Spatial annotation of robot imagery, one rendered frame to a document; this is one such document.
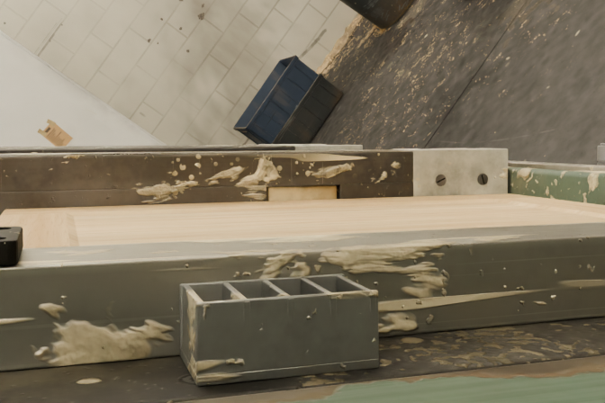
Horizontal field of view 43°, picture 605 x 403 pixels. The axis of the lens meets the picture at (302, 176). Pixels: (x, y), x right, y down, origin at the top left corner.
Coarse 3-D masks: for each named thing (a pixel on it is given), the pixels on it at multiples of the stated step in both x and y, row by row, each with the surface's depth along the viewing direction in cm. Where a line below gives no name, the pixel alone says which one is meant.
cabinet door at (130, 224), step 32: (0, 224) 61; (32, 224) 61; (64, 224) 61; (96, 224) 63; (128, 224) 63; (160, 224) 63; (192, 224) 63; (224, 224) 63; (256, 224) 63; (288, 224) 63; (320, 224) 63; (352, 224) 63; (384, 224) 62; (416, 224) 62; (448, 224) 62; (480, 224) 62; (512, 224) 62; (544, 224) 62
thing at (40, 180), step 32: (0, 160) 74; (32, 160) 75; (64, 160) 76; (96, 160) 76; (128, 160) 77; (160, 160) 78; (192, 160) 79; (224, 160) 80; (256, 160) 81; (288, 160) 83; (320, 160) 84; (352, 160) 85; (384, 160) 86; (416, 160) 87; (448, 160) 88; (480, 160) 90; (0, 192) 74; (32, 192) 75; (64, 192) 76; (96, 192) 77; (128, 192) 78; (160, 192) 79; (192, 192) 80; (224, 192) 81; (256, 192) 82; (352, 192) 85; (384, 192) 86; (416, 192) 87; (448, 192) 89; (480, 192) 90
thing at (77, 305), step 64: (64, 256) 31; (128, 256) 31; (192, 256) 31; (256, 256) 31; (320, 256) 32; (384, 256) 33; (448, 256) 34; (512, 256) 35; (576, 256) 36; (0, 320) 29; (64, 320) 29; (128, 320) 30; (384, 320) 33; (448, 320) 34; (512, 320) 35
